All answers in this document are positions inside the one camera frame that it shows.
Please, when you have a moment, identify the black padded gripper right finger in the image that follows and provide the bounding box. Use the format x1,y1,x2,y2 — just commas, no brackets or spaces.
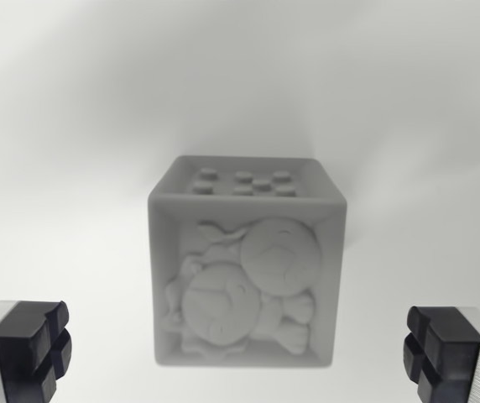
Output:
401,305,480,403

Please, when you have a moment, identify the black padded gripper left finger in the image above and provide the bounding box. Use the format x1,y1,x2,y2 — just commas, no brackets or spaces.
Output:
0,299,74,403

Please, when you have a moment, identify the grey embossed rubber cube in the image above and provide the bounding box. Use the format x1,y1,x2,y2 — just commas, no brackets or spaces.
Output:
147,154,347,371

